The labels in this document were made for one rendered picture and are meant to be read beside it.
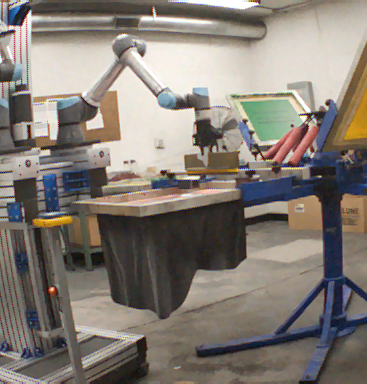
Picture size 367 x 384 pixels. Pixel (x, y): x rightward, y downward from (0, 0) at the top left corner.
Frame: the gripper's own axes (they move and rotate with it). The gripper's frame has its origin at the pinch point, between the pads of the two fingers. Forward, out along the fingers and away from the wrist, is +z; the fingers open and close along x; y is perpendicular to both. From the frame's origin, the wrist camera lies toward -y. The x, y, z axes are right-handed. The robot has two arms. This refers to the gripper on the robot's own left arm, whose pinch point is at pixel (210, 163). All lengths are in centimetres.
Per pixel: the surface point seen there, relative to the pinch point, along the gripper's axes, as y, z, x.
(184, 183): 20.4, 8.8, 0.4
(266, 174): -11.0, 7.4, -23.9
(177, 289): -21, 46, 39
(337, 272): -6, 70, -84
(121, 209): -17, 12, 58
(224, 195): -29.3, 11.4, 18.9
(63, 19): 344, -167, -95
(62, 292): 10, 45, 76
